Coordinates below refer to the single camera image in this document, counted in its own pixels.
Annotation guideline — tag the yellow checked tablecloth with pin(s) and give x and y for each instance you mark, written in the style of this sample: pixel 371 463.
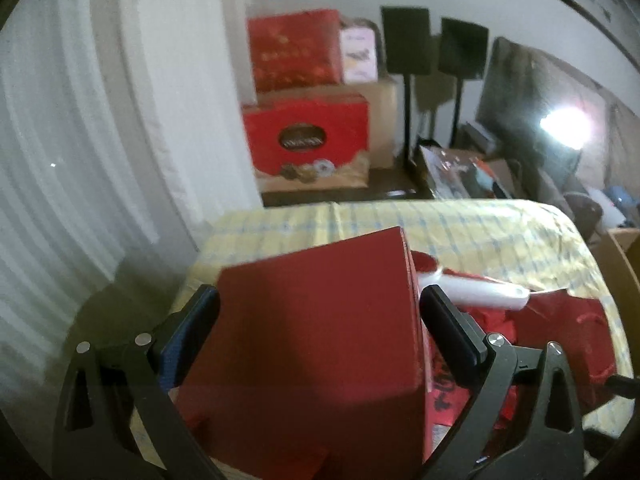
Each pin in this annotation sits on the yellow checked tablecloth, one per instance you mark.
pixel 475 230

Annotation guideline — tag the brown sofa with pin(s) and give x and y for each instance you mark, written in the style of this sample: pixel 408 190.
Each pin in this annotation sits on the brown sofa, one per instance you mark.
pixel 520 100

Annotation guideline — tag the black speaker stand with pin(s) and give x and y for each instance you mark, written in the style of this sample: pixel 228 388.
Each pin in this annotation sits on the black speaker stand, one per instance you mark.
pixel 408 120
pixel 457 110

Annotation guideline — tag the white strip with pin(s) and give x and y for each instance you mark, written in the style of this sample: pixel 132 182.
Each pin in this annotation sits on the white strip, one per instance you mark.
pixel 490 292

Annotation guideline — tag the brown storage carton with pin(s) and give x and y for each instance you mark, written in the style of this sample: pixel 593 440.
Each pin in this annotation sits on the brown storage carton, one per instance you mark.
pixel 382 125

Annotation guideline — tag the red patterned gift box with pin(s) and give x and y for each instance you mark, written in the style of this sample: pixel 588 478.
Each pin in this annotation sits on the red patterned gift box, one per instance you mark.
pixel 295 50

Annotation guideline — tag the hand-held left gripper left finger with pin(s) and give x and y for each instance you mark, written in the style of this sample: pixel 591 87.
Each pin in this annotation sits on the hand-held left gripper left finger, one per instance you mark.
pixel 187 340

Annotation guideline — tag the red cookie gift box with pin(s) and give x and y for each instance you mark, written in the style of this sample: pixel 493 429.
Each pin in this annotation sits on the red cookie gift box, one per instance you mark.
pixel 305 135

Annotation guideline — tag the cluttered open carton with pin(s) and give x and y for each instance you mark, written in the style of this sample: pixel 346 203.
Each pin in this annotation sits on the cluttered open carton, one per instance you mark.
pixel 465 175

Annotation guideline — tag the large plain red bag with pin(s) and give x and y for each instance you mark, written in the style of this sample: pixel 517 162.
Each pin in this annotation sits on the large plain red bag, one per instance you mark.
pixel 310 335

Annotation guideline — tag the white curtain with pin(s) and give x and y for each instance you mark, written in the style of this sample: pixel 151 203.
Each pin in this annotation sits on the white curtain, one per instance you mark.
pixel 100 135

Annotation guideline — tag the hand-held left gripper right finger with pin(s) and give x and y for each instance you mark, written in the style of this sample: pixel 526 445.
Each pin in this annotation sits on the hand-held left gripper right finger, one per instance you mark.
pixel 450 330

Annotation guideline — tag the dark brown round object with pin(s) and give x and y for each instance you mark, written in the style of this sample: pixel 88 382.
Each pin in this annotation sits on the dark brown round object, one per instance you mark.
pixel 582 215

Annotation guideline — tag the brown cardboard box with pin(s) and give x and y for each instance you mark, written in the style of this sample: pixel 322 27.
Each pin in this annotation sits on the brown cardboard box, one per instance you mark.
pixel 620 270

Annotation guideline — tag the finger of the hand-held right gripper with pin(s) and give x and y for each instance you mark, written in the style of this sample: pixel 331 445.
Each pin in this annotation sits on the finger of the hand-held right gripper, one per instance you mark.
pixel 625 387

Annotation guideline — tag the small white carton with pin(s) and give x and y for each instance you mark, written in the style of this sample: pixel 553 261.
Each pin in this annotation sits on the small white carton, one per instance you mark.
pixel 359 55

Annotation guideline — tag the red calligraphy paper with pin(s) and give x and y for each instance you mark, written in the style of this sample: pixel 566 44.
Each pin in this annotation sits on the red calligraphy paper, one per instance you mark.
pixel 450 390

